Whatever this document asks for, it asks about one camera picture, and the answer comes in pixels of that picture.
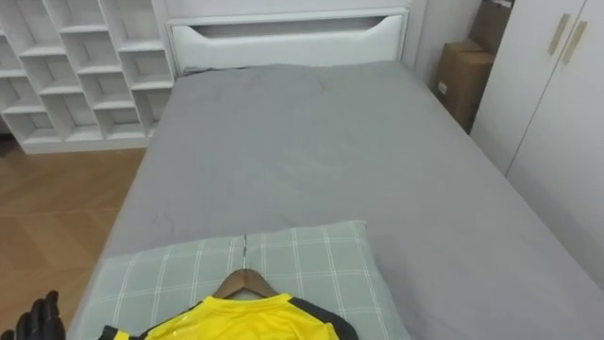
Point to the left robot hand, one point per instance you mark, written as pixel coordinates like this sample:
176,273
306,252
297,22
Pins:
40,321

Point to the yellow and black shirt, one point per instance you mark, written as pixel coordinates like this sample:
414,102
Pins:
245,318

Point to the wooden clothes hanger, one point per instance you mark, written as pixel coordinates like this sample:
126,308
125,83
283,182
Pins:
244,278

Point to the white cubby shelf unit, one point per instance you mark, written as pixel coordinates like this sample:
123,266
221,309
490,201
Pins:
80,71

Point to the green checked pillow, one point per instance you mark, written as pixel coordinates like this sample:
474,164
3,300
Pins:
321,269

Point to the grey bed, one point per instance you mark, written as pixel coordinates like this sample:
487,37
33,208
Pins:
302,141

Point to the tall brown cardboard box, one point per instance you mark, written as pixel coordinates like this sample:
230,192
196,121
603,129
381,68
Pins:
491,23

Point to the white wardrobe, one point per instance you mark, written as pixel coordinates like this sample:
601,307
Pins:
547,118

